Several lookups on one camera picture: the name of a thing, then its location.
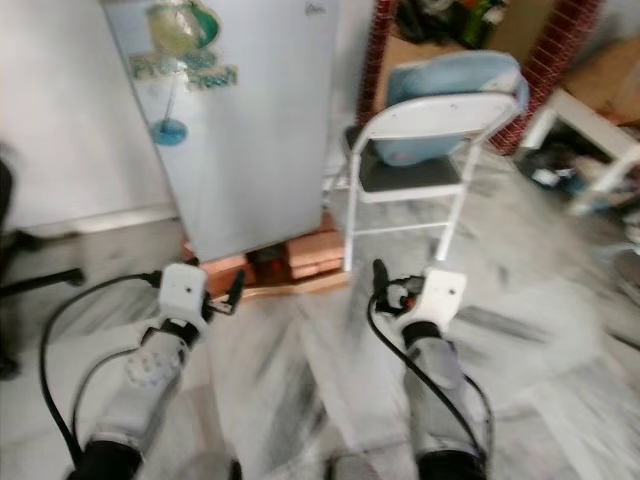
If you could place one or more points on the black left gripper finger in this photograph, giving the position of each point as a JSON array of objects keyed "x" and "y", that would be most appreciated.
[{"x": 239, "y": 287}]

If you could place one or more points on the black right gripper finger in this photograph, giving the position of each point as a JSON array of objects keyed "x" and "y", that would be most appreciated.
[{"x": 381, "y": 280}]

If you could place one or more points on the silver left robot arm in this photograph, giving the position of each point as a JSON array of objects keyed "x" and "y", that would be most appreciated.
[{"x": 145, "y": 385}]

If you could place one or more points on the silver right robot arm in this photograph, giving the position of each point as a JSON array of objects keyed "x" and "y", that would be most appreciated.
[{"x": 445, "y": 395}]

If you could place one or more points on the black fridge compressor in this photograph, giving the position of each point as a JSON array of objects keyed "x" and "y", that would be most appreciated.
[{"x": 265, "y": 263}]

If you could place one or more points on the red brick fridge base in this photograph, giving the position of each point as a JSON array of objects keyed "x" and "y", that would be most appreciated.
[{"x": 315, "y": 252}]

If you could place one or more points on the silver white fridge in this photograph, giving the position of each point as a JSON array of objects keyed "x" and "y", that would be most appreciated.
[{"x": 260, "y": 130}]

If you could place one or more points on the green fresh fridge sticker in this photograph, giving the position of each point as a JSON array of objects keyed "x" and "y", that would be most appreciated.
[{"x": 185, "y": 70}]

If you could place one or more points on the white folding chair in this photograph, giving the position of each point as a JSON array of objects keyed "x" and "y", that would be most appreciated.
[{"x": 430, "y": 118}]

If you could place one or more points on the light blue plastic tub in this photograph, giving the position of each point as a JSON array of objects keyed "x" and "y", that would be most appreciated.
[{"x": 455, "y": 75}]

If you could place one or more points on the narrow red brick pillar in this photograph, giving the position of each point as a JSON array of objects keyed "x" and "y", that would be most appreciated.
[{"x": 378, "y": 50}]

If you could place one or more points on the white small table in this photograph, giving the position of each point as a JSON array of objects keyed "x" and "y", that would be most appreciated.
[{"x": 585, "y": 120}]

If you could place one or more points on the wide red brick pillar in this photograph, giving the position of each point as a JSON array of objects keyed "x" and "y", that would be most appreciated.
[{"x": 555, "y": 50}]

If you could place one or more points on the brown cardboard box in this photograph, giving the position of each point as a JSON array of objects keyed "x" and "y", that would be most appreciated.
[{"x": 610, "y": 80}]

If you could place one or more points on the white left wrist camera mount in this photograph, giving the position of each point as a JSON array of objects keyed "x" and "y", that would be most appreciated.
[{"x": 184, "y": 290}]

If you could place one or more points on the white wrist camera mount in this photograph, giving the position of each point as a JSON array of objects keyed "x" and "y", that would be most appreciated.
[
  {"x": 184, "y": 290},
  {"x": 445, "y": 295}
]

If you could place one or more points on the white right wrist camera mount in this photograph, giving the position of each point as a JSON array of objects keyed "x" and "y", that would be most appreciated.
[{"x": 445, "y": 295}]

